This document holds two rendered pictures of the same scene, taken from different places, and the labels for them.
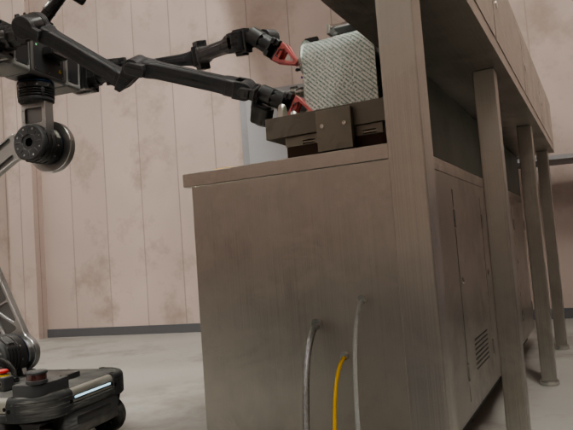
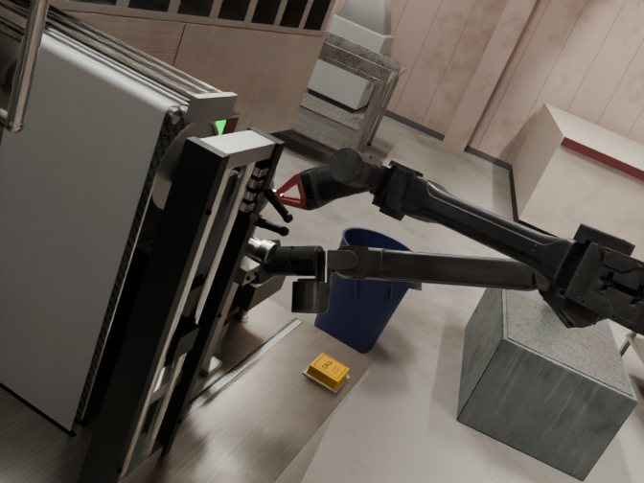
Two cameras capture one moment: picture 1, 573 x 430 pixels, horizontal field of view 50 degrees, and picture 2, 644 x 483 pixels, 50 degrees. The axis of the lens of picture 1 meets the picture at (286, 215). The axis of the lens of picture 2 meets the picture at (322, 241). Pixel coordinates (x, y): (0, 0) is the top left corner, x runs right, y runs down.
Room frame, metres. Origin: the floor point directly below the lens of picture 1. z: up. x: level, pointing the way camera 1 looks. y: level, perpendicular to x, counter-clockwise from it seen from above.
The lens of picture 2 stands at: (3.09, -0.20, 1.68)
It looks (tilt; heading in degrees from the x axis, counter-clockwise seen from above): 22 degrees down; 168
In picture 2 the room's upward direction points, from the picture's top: 23 degrees clockwise
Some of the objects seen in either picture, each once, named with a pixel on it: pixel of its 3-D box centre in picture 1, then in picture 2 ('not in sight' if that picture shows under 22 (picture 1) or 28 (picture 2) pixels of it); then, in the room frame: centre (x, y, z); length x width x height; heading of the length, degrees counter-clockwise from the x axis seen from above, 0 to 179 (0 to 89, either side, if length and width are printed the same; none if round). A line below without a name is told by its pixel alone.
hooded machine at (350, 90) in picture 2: not in sight; (356, 47); (-5.64, 1.05, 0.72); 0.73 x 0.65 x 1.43; 73
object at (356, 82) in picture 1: (340, 96); not in sight; (1.82, -0.19, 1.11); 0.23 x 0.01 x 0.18; 63
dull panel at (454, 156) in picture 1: (484, 156); not in sight; (2.73, -0.91, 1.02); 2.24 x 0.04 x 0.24; 153
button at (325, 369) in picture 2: not in sight; (328, 371); (1.89, 0.17, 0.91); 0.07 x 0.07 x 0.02; 63
